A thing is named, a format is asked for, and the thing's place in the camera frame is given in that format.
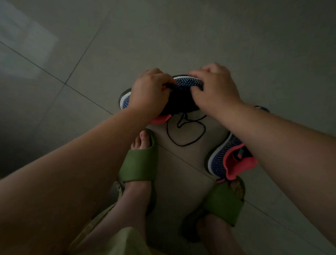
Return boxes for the hanging drawstring cord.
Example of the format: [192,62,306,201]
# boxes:
[114,181,124,200]

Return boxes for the person's left leg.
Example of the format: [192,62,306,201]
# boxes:
[71,131,153,255]

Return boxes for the person's right leg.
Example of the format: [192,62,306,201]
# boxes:
[197,180,245,255]

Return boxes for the dark blue shoelace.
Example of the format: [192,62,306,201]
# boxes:
[167,111,208,147]

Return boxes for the person's leg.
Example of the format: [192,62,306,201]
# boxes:
[197,180,245,255]
[71,131,153,255]

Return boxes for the person's right hand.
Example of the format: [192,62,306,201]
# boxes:
[188,63,243,119]

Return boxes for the olive green shorts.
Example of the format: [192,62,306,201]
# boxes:
[65,202,153,255]

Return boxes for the person's right forearm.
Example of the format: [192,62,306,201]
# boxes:
[223,101,336,247]

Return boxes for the green foam slipper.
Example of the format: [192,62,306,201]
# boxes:
[118,129,159,216]
[181,176,246,243]

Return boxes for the person's left forearm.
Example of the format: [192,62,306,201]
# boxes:
[0,106,157,255]

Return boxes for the person's left hand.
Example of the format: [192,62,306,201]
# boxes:
[127,68,177,119]

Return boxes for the blue knit sneaker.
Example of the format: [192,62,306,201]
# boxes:
[118,75,205,125]
[204,106,270,184]

